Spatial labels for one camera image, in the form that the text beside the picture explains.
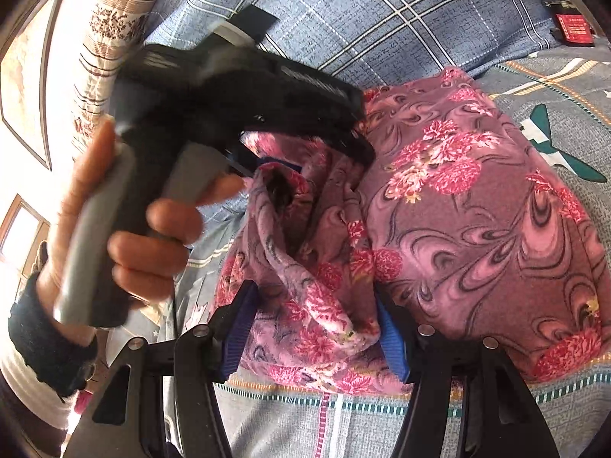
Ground framed wall picture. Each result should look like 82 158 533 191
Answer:
0 0 68 171

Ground pink floral garment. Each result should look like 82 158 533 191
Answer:
212 66 611 397

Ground person's left forearm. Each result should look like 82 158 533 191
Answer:
7 272 99 398

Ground wooden framed window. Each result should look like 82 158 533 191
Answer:
0 194 51 277

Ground blue plaid blanket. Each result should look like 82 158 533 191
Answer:
143 0 559 87

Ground beige striped quilt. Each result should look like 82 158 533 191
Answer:
71 0 182 159

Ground red box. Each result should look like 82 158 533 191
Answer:
544 0 597 48

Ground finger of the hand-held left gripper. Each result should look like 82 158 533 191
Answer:
331 121 378 167
229 153 304 178

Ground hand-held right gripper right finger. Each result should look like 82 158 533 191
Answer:
375 291 561 458

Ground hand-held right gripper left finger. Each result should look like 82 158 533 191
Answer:
62 279 261 458

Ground person's left hand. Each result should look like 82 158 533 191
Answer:
36 119 246 339

